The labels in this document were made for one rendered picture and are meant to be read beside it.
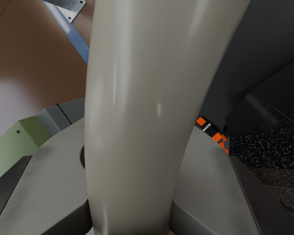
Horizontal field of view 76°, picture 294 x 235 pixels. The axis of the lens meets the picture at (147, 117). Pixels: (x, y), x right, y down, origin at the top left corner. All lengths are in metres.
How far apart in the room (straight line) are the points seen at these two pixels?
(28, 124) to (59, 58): 1.12
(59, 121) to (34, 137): 0.09
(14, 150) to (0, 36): 1.59
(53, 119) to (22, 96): 1.45
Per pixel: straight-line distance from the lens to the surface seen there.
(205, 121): 1.36
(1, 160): 0.84
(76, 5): 1.68
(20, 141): 0.73
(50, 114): 0.72
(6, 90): 2.29
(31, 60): 1.99
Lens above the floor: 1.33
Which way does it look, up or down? 66 degrees down
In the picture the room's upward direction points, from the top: 132 degrees counter-clockwise
